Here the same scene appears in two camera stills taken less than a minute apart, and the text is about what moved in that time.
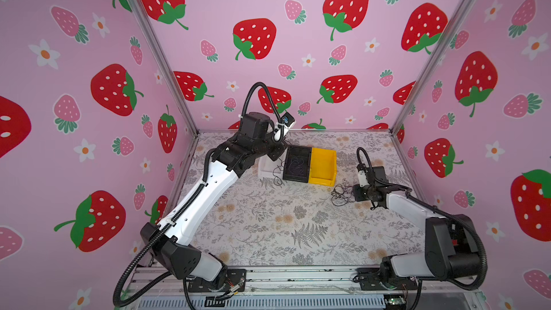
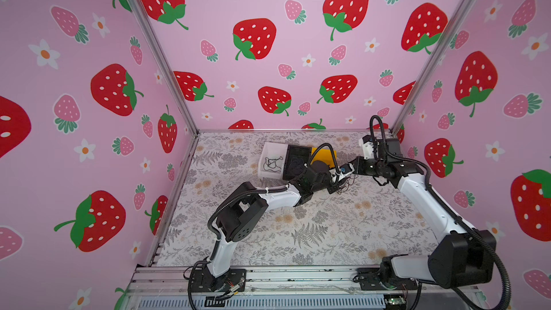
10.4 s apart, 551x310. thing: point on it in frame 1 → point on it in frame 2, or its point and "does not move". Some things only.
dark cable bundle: x=340 y=196 → x=349 y=181
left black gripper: x=277 y=150 → x=333 y=189
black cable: x=295 y=166 does not move
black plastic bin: x=297 y=163 does not move
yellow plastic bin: x=323 y=166 does not move
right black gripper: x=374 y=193 → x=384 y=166
